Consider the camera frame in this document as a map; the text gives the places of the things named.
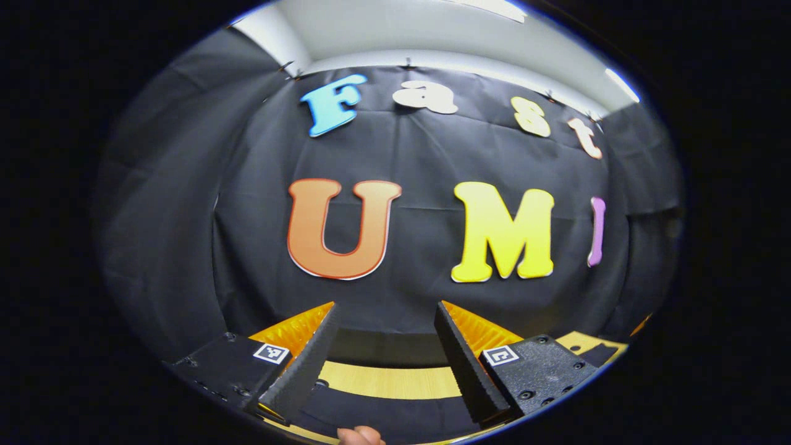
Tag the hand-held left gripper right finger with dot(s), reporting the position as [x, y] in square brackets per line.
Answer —
[469, 371]

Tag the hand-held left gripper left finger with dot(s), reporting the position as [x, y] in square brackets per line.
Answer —
[306, 371]

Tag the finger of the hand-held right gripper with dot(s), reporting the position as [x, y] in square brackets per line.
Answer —
[642, 326]

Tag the black backdrop cloth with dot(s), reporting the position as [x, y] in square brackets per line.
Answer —
[420, 154]

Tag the black jeans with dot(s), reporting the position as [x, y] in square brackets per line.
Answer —
[401, 414]

